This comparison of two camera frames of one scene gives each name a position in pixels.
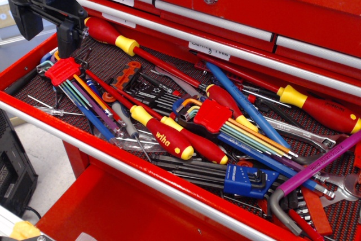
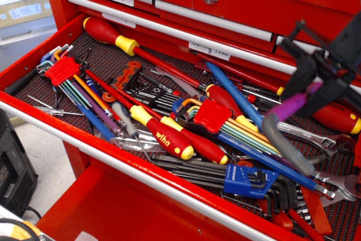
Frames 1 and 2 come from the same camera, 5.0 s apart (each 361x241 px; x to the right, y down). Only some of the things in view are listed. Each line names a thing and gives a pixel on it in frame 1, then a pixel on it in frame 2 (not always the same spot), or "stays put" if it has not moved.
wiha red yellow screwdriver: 163,134 stays put
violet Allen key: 302,175 to 291,108
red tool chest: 203,105 stays put
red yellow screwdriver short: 221,95 stays put
